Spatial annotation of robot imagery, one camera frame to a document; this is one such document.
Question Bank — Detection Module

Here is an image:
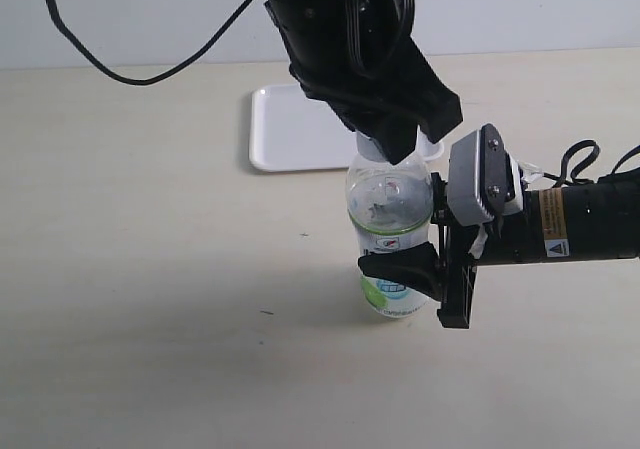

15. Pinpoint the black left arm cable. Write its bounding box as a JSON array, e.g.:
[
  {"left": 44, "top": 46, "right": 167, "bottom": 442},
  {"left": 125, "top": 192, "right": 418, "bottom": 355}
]
[{"left": 33, "top": 0, "right": 262, "bottom": 88}]

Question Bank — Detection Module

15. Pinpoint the clear plastic water bottle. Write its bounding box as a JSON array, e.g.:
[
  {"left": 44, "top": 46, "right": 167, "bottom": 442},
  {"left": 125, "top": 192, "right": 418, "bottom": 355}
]
[{"left": 345, "top": 153, "right": 433, "bottom": 319}]

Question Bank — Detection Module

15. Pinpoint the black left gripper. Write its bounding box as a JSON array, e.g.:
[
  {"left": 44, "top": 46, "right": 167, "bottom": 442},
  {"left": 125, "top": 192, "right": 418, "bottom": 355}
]
[{"left": 265, "top": 0, "right": 463, "bottom": 165}]

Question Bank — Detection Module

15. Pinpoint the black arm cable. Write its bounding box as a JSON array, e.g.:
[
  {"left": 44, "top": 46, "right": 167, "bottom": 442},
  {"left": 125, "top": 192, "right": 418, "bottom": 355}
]
[
  {"left": 542, "top": 140, "right": 640, "bottom": 185},
  {"left": 33, "top": 0, "right": 262, "bottom": 88}
]

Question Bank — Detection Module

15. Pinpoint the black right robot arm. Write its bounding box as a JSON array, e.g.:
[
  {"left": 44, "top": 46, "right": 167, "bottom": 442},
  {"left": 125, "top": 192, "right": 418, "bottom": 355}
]
[{"left": 358, "top": 170, "right": 639, "bottom": 329}]

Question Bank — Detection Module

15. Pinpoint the white rectangular tray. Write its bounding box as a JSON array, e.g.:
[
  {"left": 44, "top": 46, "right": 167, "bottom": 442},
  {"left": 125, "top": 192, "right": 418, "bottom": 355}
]
[{"left": 248, "top": 83, "right": 446, "bottom": 173}]

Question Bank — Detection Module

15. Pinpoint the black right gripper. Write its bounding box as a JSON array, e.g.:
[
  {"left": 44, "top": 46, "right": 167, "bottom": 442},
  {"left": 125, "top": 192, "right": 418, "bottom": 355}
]
[{"left": 358, "top": 174, "right": 543, "bottom": 329}]

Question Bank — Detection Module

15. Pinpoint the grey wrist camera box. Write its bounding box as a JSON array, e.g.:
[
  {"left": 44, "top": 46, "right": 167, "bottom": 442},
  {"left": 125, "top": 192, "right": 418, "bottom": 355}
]
[{"left": 446, "top": 123, "right": 543, "bottom": 230}]

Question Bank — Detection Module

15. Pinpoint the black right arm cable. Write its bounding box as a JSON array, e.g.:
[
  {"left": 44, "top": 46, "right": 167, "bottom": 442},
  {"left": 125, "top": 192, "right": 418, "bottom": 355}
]
[{"left": 542, "top": 140, "right": 640, "bottom": 185}]

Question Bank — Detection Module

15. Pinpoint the white bottle cap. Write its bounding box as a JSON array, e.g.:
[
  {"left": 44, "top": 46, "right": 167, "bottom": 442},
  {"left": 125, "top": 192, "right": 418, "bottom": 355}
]
[{"left": 356, "top": 132, "right": 388, "bottom": 163}]

